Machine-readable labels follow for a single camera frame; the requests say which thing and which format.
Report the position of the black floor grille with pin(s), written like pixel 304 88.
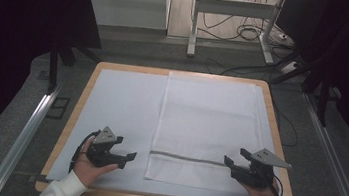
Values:
pixel 58 107

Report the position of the person's left hand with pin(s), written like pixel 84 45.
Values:
pixel 86 168

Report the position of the white metal desk frame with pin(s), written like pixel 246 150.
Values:
pixel 234 8

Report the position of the white cabinet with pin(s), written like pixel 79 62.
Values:
pixel 125 3

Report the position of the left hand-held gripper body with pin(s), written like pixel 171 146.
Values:
pixel 102 151

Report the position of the black metal stand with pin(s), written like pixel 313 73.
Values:
pixel 53 69
pixel 322 102

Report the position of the white mesh laundry bag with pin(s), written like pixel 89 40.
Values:
pixel 206 122

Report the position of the white table mat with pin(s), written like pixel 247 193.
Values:
pixel 121 105

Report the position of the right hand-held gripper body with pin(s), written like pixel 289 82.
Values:
pixel 255 173

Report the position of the person's right hand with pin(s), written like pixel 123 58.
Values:
pixel 261 194

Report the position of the white power strip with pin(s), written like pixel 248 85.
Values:
pixel 289 67

